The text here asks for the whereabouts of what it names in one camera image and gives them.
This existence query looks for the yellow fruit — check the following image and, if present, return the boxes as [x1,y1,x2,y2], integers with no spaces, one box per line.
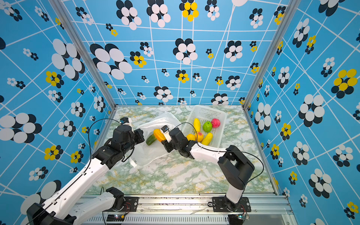
[187,134,197,141]

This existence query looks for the orange yellow mango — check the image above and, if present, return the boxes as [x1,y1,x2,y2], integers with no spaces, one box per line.
[153,129,167,142]

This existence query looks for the red orange fruit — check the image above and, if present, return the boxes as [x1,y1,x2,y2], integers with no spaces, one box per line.
[196,132,204,142]

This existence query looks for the white plastic bag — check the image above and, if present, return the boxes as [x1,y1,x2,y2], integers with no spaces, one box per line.
[129,112,180,169]

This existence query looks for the green fruit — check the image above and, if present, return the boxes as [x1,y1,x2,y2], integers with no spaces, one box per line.
[202,121,213,133]

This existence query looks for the pink round fruit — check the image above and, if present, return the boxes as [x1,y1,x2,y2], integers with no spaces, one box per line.
[211,119,221,128]

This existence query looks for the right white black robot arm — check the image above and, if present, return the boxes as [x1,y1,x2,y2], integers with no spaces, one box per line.
[161,126,255,212]

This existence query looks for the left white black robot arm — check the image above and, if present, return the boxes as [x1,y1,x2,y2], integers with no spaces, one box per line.
[27,123,145,225]

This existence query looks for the green cucumber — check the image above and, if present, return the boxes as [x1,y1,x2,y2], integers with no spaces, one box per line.
[146,134,157,146]

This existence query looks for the white plastic basket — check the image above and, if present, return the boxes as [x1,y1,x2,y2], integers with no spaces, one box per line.
[181,105,227,147]

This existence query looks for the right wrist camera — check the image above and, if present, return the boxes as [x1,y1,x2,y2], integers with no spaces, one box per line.
[161,125,172,143]

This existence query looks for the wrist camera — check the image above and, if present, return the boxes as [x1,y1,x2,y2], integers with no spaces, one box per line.
[161,125,172,143]
[120,117,132,127]

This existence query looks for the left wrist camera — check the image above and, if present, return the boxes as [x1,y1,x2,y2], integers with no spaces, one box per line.
[120,117,132,127]

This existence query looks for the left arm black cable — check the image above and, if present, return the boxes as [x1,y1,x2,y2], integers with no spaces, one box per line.
[25,118,122,225]

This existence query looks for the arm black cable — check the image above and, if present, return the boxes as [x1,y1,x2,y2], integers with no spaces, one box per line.
[174,121,265,186]
[25,118,122,225]

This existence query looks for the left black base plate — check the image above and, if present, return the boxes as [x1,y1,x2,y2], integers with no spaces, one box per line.
[105,196,139,213]

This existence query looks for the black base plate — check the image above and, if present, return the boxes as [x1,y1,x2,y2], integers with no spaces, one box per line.
[211,196,252,213]
[105,196,139,213]

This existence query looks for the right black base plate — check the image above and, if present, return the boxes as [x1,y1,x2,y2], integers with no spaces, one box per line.
[211,196,252,213]

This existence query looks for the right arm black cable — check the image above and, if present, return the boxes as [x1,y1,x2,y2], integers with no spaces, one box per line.
[174,121,265,186]

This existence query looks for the aluminium front rail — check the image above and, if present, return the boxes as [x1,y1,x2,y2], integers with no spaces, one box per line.
[75,194,297,225]

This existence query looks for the left aluminium corner post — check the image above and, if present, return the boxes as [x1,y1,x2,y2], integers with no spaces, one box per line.
[49,1,116,110]

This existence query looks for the aluminium corner post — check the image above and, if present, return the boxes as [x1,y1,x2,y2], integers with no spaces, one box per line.
[243,0,301,111]
[49,1,116,110]

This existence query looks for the right aluminium corner post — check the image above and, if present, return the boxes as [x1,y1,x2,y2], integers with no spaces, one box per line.
[243,0,301,111]

